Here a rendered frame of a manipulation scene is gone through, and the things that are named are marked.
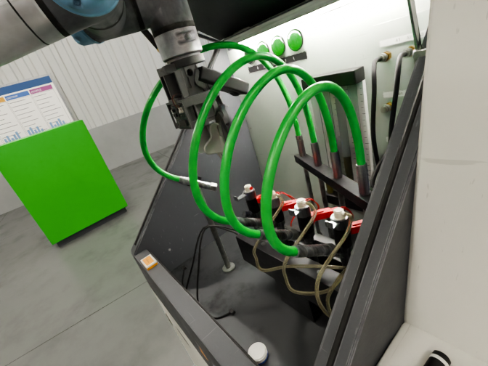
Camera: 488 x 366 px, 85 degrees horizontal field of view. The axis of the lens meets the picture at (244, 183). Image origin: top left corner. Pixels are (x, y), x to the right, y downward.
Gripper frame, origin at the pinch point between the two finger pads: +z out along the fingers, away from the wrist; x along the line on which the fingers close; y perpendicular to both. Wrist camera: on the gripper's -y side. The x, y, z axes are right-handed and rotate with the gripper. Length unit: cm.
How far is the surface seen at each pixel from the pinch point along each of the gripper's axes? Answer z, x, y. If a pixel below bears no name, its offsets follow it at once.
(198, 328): 25.1, 7.6, 22.2
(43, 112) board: -40, -647, -1
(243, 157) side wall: 14.6, -31.1, -24.8
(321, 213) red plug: 12.5, 18.4, -4.9
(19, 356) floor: 120, -173, 108
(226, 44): -20.9, -4.5, -11.5
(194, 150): -6.2, 8.6, 10.5
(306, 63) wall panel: -11.8, -0.2, -30.8
